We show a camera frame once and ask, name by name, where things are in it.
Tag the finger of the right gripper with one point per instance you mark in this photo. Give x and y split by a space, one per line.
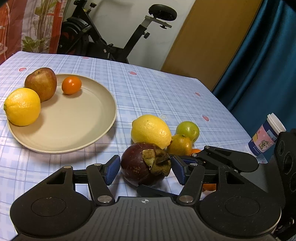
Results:
188 160
146 191

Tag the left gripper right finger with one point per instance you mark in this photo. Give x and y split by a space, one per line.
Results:
191 177

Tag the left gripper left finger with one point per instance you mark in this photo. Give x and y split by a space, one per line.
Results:
100 176

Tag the orange green tangerine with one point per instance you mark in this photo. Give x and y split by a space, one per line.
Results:
180 145

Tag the bright orange mandarin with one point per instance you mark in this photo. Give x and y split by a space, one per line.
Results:
206 186

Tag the dark purple mangosteen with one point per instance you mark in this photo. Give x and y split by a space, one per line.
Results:
145 164

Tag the green round fruit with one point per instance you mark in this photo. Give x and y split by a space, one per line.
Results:
188 129

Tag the yellow lemon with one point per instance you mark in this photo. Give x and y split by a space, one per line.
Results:
151 129
22 107

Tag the small orange kumquat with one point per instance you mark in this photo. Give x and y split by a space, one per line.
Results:
71 85

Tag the red apple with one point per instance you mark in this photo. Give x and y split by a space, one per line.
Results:
43 81

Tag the blue white paper cup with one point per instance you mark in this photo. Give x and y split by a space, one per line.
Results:
267 135

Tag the cream round plate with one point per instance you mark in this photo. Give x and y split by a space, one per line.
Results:
68 123

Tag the blue plaid tablecloth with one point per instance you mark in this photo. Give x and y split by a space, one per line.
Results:
137 91

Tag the blue curtain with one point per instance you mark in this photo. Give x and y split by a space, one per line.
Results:
261 77

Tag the wooden door panel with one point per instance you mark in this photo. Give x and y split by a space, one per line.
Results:
209 38

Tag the black exercise bike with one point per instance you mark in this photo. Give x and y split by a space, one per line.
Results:
110 29

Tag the printed room backdrop curtain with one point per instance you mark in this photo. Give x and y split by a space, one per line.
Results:
30 26

